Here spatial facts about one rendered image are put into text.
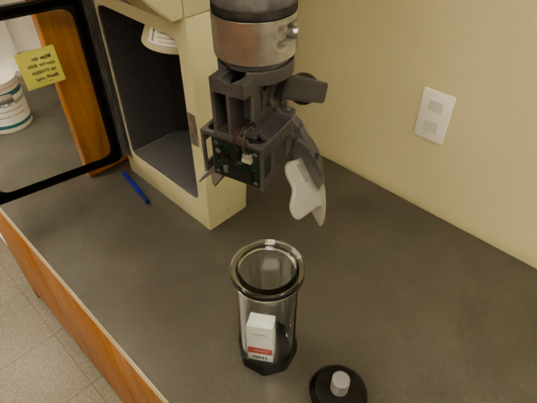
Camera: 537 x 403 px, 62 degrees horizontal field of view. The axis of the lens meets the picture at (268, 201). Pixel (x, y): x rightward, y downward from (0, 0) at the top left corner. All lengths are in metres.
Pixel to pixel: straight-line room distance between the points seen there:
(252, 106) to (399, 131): 0.72
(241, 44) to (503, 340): 0.73
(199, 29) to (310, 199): 0.40
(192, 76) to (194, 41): 0.06
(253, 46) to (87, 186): 0.88
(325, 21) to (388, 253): 0.55
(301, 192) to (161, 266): 0.54
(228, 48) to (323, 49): 0.77
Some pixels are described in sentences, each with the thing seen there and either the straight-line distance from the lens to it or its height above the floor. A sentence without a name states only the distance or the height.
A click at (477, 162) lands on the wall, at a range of 1.04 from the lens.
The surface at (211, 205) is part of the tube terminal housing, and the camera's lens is 0.98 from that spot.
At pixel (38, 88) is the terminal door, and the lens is 1.05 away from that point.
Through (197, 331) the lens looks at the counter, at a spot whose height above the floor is 0.94.
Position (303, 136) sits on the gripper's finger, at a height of 1.40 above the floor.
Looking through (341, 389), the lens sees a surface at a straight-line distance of 0.74.
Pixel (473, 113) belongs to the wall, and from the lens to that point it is 1.00.
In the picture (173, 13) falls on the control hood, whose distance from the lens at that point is 0.75.
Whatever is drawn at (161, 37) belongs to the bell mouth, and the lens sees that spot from 0.89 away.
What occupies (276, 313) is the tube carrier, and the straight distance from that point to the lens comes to 0.67.
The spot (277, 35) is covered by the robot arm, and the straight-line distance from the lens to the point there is 0.39.
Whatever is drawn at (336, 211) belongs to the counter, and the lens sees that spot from 1.07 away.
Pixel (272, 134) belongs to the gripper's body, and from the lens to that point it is 0.43.
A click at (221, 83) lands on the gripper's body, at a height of 1.48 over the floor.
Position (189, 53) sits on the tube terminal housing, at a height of 1.35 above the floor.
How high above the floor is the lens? 1.66
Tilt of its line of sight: 42 degrees down
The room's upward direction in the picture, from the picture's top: straight up
